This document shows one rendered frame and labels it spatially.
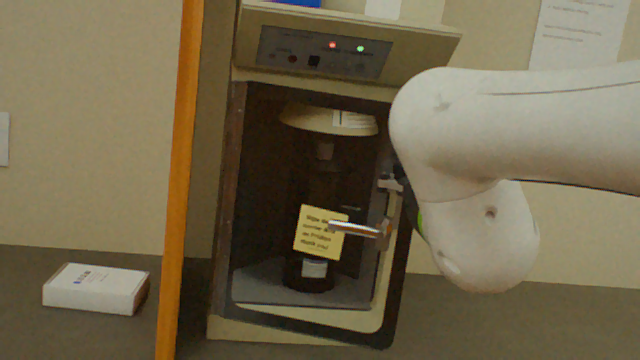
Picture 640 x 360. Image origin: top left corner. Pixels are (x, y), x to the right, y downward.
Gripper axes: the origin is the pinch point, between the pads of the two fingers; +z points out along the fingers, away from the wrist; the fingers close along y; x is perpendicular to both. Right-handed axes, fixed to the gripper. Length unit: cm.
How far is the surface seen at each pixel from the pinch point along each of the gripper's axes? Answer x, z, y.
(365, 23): -19.2, 2.4, 7.6
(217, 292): 27.3, 12.4, 24.1
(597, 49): -19, 57, -58
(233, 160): 4.5, 12.2, 23.6
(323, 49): -14.6, 6.8, 12.4
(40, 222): 32, 57, 61
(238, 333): 35.2, 13.9, 19.7
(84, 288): 33, 24, 47
